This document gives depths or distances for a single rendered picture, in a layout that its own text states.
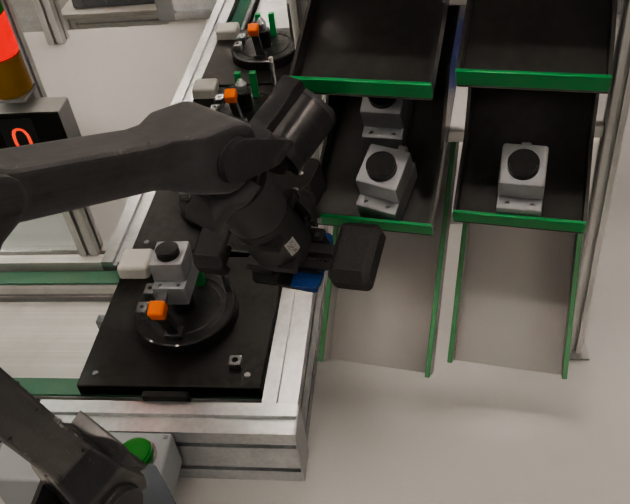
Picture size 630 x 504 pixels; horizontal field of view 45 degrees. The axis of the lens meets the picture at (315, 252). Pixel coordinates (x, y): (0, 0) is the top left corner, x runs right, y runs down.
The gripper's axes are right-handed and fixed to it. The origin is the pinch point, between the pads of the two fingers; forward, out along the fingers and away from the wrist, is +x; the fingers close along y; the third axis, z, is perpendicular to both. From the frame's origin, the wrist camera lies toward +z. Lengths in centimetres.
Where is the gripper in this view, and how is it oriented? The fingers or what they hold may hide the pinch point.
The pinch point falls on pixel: (304, 273)
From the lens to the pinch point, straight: 77.1
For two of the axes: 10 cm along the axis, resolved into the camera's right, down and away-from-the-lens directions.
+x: 3.3, 4.7, 8.2
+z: 2.6, -8.8, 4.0
